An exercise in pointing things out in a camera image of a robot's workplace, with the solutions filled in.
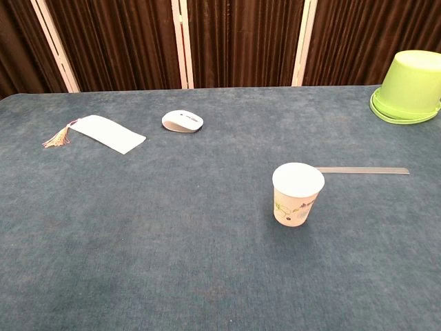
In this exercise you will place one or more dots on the clear plastic tube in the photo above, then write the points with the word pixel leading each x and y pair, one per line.
pixel 365 170

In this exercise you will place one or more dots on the white floral paper cup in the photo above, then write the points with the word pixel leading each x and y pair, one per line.
pixel 296 207

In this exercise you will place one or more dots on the white computer mouse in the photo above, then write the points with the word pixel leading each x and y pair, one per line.
pixel 181 122

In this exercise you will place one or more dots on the blue felt table cloth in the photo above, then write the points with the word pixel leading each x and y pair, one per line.
pixel 172 241

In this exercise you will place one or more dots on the white bookmark with tassel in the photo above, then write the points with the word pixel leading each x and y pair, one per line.
pixel 107 134

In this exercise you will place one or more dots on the brown curtain panel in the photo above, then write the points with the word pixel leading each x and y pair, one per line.
pixel 241 41
pixel 120 41
pixel 361 34
pixel 17 41

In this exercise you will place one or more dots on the lime green plastic bucket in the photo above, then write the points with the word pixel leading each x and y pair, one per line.
pixel 410 86

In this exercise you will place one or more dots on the white screen frame post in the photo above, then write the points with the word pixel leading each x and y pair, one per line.
pixel 55 45
pixel 304 45
pixel 183 45

